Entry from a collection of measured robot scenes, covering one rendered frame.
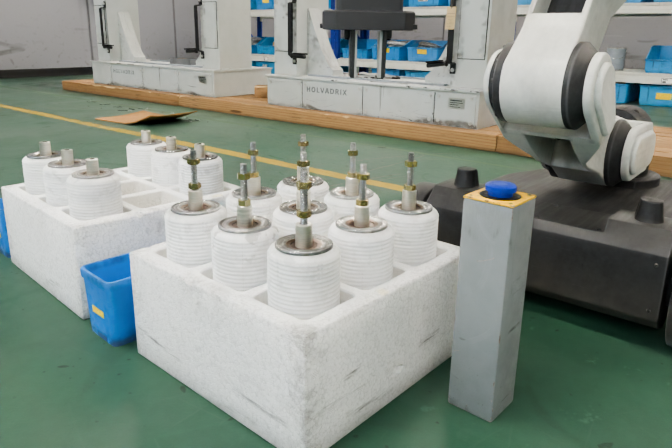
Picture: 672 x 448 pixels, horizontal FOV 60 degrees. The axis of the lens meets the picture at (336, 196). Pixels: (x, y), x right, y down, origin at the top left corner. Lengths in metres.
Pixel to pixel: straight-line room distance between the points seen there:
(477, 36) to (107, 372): 2.36
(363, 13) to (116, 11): 4.65
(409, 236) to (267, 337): 0.28
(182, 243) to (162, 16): 7.43
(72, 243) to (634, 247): 0.97
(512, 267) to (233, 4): 3.64
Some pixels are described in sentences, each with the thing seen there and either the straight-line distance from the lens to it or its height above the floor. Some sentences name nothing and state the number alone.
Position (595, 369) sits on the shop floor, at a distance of 1.06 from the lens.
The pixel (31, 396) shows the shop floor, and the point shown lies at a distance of 1.00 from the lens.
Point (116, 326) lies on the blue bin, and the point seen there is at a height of 0.04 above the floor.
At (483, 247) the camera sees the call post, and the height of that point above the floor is 0.25.
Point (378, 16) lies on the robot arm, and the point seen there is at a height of 0.54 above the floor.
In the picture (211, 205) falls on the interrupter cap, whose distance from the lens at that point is 0.93.
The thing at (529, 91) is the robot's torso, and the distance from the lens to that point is 1.01.
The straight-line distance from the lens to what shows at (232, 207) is 0.97.
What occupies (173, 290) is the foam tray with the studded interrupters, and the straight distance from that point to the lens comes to 0.89.
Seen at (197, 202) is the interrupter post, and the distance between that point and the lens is 0.91.
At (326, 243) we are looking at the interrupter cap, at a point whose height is 0.25.
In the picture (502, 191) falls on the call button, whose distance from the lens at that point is 0.77.
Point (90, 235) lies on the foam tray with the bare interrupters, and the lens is 1.13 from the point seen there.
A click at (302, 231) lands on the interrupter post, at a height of 0.27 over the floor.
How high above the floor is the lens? 0.52
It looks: 16 degrees down
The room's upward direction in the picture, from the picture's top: 1 degrees clockwise
